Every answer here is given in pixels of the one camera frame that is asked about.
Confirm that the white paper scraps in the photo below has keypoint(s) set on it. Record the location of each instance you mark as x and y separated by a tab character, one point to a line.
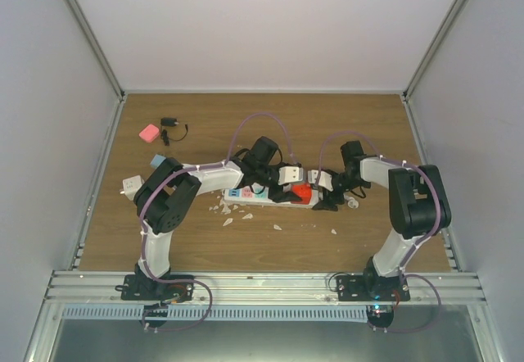
268	218

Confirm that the red cube socket adapter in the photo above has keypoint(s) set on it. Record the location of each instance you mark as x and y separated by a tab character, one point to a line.
302	194

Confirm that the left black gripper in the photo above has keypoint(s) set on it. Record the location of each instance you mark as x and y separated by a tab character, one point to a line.
279	196

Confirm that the right aluminium frame post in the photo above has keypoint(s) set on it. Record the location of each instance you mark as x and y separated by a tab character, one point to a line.
438	39

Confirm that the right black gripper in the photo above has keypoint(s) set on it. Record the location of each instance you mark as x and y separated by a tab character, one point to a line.
327	202

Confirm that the light blue plug adapter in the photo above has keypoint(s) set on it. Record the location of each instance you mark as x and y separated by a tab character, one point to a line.
156	161

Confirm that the white power strip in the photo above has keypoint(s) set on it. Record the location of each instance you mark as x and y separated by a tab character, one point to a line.
245	197

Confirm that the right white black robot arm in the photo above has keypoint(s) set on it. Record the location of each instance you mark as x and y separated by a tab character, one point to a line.
418	208

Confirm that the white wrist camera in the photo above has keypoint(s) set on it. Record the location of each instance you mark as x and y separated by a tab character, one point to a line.
290	174
320	179

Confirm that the grey slotted cable duct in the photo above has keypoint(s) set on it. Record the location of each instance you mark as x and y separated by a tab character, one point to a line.
294	313

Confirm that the aluminium front rail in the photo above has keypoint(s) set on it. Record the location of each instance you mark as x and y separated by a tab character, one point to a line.
230	288

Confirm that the left aluminium frame post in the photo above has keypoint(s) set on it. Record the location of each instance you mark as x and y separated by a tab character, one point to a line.
89	35

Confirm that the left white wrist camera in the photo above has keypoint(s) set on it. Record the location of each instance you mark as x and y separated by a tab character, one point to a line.
290	174

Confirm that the aluminium frame post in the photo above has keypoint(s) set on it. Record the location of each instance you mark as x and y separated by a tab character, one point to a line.
438	39
89	35

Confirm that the black power adapter with cable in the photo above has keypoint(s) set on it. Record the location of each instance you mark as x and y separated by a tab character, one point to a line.
171	123

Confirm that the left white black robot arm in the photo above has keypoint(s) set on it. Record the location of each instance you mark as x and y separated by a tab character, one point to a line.
166	197

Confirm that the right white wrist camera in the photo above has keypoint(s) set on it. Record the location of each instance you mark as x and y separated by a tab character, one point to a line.
320	179

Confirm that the white cube adapter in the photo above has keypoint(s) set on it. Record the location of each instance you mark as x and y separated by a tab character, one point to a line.
130	186

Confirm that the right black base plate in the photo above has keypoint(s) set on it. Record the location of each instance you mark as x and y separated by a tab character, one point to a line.
367	287

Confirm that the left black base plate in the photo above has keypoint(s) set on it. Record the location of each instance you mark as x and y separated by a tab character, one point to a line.
138	287

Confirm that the pink plug adapter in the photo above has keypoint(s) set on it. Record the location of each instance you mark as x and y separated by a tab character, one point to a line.
150	133

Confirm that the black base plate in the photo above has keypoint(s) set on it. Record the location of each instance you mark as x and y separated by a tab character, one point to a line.
138	287
367	287

